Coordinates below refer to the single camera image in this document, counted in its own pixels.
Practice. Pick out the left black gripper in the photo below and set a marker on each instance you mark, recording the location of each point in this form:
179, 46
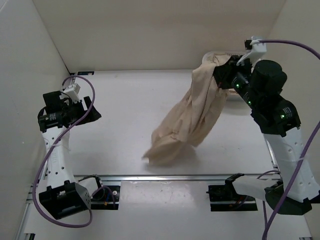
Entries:
79, 105

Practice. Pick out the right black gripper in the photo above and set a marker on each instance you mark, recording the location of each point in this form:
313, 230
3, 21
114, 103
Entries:
221, 73

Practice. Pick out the beige trousers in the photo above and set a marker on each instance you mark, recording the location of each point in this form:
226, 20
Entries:
190, 121

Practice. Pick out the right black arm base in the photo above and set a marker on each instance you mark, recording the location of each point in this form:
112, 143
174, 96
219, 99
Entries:
223, 200

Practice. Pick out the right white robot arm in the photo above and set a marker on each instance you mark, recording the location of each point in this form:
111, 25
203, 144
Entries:
259, 85

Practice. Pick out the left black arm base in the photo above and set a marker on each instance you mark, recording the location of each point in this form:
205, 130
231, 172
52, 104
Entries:
102, 197

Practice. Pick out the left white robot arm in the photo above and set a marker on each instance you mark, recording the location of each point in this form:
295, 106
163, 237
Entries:
64, 195

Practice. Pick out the white laundry basket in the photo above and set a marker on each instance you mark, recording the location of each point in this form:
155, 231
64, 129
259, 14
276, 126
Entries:
231, 92

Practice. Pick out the black corner label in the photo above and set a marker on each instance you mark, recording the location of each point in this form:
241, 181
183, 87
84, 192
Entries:
85, 73

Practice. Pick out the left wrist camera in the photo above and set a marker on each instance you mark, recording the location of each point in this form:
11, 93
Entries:
72, 91

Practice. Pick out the right aluminium rail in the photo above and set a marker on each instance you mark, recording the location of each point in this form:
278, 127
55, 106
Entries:
271, 153

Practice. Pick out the front aluminium rail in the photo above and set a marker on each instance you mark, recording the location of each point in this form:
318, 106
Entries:
175, 177

